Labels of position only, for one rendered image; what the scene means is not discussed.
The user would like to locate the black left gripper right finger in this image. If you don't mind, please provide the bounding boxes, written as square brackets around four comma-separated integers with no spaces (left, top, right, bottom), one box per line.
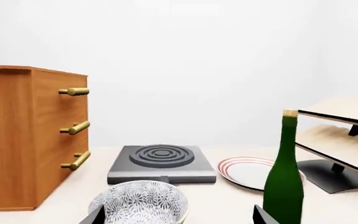
[252,203,281,224]

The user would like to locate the two-tier wooden shelf rack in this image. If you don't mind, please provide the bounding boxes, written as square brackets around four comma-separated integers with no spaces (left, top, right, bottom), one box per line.
[295,88,358,194]

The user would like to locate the white floral patterned bowl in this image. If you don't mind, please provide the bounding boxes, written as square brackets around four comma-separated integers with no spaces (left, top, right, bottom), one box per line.
[88,180,190,224]

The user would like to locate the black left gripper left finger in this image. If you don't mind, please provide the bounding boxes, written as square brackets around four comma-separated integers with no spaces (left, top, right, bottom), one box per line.
[78,204,106,224]

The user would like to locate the brass cabinet drawer handle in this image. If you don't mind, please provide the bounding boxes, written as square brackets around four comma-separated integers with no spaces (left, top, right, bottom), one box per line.
[59,120,91,136]
[58,87,90,96]
[60,150,91,172]

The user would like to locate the white plate with red rings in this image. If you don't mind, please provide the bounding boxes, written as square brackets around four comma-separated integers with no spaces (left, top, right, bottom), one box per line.
[218,156,306,192]

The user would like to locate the wooden drawer cabinet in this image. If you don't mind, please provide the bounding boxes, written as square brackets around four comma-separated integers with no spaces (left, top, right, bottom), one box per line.
[0,65,90,212]

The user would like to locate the grey electric stove burner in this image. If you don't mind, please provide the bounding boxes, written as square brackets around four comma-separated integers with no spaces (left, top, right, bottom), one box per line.
[106,144,218,186]

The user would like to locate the green wine bottle with cork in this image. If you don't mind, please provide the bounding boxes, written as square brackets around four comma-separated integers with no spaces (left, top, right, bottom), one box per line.
[262,110,305,224]

